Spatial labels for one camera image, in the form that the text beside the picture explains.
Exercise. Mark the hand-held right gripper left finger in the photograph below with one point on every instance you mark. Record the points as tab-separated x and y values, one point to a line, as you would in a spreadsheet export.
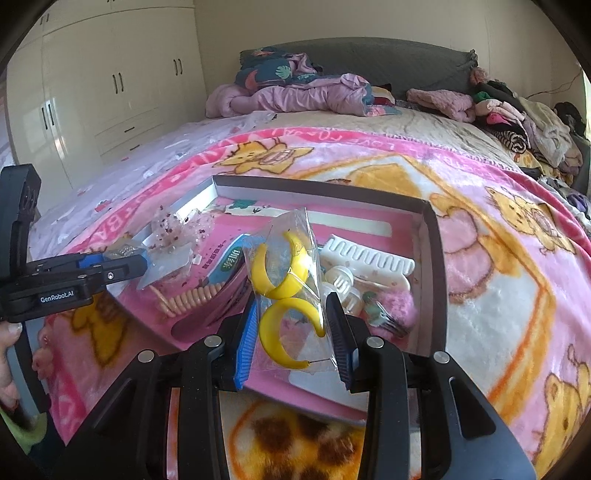
244	346

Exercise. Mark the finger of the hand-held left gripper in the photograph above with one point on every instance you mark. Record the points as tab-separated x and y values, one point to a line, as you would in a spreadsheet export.
120	272
90	262

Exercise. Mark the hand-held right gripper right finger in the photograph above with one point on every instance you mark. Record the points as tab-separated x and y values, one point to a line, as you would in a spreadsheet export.
339	341

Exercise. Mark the silver glitter clip packet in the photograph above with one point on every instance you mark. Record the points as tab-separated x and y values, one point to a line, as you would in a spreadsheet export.
157	263

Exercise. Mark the yellow hoop earrings packet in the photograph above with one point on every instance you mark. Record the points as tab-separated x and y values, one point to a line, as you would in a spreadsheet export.
281	277

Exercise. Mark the white comb claw clip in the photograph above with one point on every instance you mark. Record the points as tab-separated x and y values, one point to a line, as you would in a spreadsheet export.
369	261

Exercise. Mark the cardboard box with pink inside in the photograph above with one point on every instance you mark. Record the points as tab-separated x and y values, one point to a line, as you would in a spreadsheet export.
364	219

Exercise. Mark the person's left hand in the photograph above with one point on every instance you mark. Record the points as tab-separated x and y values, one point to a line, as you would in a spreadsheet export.
7	360

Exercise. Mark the pearl white claw clip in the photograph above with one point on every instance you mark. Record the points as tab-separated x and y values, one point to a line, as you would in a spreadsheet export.
346	304
339	279

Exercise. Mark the green hair clip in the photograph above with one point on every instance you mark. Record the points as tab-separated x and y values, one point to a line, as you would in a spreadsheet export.
376	308

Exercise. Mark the white earring card packet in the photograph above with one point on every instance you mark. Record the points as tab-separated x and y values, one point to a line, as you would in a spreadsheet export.
323	394

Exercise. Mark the pink pompom hair clip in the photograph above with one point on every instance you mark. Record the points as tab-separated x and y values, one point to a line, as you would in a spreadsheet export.
399	304

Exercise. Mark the white printed bedsheet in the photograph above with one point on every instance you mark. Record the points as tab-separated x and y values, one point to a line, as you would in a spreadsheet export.
138	157

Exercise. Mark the cream wardrobe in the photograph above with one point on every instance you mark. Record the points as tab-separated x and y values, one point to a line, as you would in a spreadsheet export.
101	83

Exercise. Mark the pink printed bear blanket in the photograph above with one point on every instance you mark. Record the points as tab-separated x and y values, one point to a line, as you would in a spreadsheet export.
485	277

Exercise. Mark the beige bed cover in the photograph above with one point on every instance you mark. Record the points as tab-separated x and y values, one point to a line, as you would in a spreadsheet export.
415	129

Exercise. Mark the pink quilt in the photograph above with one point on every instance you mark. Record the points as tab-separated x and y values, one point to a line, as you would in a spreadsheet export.
286	99

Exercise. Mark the dark floral quilt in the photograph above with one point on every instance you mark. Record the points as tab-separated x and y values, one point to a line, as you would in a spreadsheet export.
268	69

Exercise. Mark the pink knitted garment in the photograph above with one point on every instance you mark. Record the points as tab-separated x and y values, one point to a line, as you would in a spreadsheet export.
438	104

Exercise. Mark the grey padded headboard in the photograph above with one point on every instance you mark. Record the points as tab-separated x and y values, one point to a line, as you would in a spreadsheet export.
392	60

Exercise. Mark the pile of clothes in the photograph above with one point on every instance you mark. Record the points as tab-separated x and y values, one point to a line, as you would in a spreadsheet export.
531	124

